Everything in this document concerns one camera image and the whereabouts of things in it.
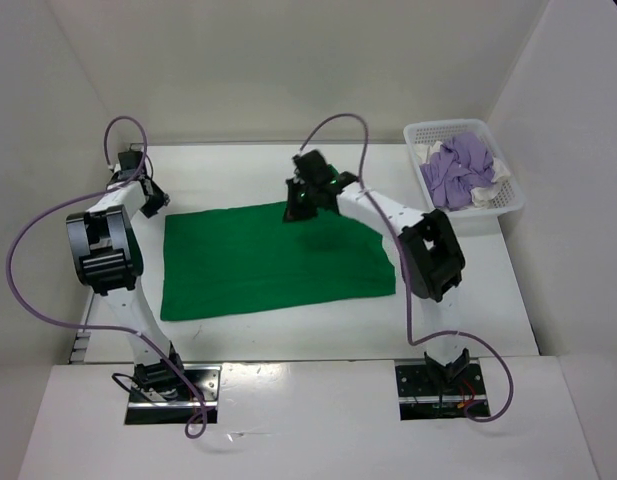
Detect white t-shirt in basket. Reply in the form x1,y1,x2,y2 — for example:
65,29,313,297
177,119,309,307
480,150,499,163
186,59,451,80
414,141,511,210

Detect white plastic basket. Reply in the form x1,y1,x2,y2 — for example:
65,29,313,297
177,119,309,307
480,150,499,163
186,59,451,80
403,119,525,218

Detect purple t-shirt in basket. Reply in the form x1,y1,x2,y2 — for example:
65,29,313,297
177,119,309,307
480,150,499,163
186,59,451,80
420,132,495,211

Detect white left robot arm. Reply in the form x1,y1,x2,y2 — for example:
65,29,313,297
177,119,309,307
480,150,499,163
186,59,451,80
66,172,188,400

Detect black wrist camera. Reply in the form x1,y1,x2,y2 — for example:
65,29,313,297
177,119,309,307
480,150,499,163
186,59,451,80
112,150,150,182
293,150,337,186

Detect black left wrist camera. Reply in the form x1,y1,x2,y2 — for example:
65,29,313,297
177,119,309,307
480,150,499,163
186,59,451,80
112,150,150,182

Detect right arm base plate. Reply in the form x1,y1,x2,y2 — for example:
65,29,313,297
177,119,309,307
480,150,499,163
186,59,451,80
394,360,491,421

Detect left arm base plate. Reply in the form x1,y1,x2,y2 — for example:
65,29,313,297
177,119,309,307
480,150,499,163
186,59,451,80
112,364,222,426

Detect green t-shirt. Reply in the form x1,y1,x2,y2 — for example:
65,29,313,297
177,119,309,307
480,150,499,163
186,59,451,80
160,202,396,322

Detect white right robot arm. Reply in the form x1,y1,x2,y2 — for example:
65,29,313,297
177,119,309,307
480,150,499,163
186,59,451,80
283,172,468,393

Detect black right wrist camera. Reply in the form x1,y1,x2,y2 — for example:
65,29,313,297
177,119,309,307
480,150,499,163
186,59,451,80
293,150,337,186

